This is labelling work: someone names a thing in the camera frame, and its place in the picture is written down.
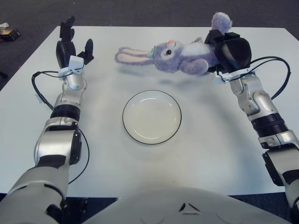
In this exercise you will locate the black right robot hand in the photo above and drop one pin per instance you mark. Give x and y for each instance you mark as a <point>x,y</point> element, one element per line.
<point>233,53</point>

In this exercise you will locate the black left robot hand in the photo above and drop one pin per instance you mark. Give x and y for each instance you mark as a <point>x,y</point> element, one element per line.
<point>63,50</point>

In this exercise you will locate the purple plush bunny doll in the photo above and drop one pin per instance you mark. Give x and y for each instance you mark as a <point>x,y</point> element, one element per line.
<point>172,58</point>

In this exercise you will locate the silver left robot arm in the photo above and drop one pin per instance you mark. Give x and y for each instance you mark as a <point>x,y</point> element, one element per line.
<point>72,81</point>

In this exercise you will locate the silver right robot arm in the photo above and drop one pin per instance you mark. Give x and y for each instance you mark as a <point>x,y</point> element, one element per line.
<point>257,100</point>

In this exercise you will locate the white plate black rim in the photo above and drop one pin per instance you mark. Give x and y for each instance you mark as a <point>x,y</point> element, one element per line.
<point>151,119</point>

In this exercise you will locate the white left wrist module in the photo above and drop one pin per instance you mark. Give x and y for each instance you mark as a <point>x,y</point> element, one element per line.
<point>76,61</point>

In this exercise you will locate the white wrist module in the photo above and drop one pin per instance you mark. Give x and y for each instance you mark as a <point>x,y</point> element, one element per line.
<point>218,81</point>
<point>76,61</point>

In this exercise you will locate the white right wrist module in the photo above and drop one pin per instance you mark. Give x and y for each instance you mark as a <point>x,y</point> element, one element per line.
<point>218,81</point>

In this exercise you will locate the black yellow floor box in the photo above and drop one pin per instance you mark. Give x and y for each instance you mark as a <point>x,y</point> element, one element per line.
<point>9,32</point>

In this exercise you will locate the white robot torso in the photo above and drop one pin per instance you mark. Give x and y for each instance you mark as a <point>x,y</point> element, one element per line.
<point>163,205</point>

